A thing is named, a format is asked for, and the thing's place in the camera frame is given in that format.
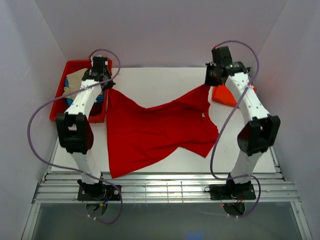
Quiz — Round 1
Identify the red t shirt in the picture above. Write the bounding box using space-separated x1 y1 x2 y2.
106 85 219 179

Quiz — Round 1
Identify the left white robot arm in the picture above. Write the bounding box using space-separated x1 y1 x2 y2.
55 68 114 200

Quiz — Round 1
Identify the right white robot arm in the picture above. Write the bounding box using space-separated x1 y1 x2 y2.
204 62 281 200

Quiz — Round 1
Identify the folded orange t shirt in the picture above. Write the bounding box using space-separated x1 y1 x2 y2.
211 85 237 107

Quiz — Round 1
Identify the beige folded t shirt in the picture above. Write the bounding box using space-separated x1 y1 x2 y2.
63 68 87 96

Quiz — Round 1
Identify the blue folded t shirt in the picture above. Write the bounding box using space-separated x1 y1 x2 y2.
64 77 105 106

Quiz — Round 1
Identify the red plastic bin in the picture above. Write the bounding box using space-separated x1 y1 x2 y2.
49 59 108 124

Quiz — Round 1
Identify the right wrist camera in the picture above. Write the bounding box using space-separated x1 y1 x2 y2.
211 46 233 66

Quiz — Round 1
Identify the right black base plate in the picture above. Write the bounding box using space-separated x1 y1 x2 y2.
208 184 256 200

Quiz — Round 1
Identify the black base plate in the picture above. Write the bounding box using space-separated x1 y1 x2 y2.
77 183 122 202
208 184 256 200

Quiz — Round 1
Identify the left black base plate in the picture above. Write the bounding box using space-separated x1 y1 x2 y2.
77 183 122 202

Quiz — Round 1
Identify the aluminium rail frame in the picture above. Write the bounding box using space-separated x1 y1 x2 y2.
20 66 313 240

